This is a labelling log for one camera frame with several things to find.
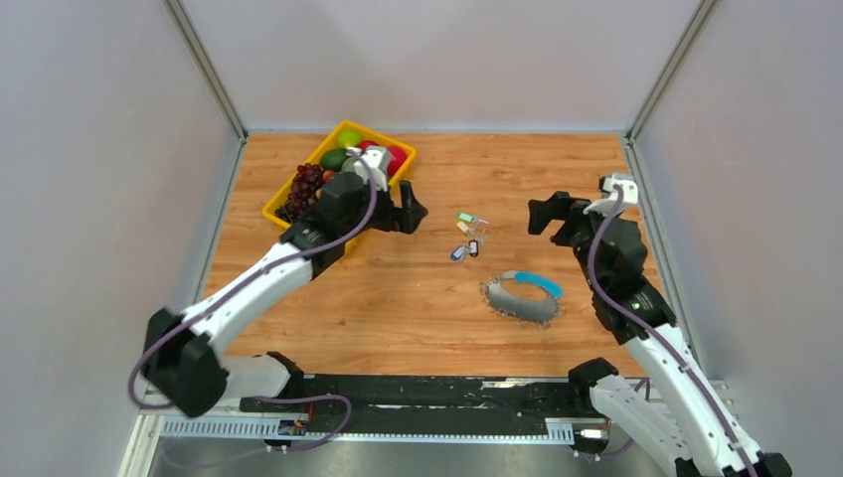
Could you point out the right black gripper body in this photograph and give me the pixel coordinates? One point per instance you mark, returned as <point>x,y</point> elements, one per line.
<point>579,231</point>

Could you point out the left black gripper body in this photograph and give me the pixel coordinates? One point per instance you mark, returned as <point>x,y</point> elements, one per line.
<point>382,210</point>

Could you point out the blue tag key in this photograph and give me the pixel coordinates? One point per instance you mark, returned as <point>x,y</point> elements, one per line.
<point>459,253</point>

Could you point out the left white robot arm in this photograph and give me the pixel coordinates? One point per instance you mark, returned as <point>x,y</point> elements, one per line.
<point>182,354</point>

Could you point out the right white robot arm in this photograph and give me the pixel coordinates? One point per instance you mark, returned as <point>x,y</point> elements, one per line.
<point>698,436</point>

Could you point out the dark purple grape bunch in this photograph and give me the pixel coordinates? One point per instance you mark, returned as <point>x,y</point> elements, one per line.
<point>301,195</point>

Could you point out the dark green lime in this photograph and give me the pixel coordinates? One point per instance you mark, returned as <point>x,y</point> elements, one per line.
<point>333,159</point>

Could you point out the yellow plastic tray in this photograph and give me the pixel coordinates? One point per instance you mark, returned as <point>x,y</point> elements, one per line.
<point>328,143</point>

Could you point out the green tag key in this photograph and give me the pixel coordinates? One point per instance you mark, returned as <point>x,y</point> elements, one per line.
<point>469,218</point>

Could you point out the red apple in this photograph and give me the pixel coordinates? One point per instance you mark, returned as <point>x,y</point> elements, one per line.
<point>363,145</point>

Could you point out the light green apple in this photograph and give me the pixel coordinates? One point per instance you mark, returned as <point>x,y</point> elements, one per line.
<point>348,138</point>

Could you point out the pink red fruit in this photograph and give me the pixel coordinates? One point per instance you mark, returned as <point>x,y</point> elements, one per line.
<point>398,158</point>

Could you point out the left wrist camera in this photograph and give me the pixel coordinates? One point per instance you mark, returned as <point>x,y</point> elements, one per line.
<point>371,162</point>

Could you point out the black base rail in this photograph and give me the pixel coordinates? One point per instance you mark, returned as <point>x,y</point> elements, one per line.
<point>423,409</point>

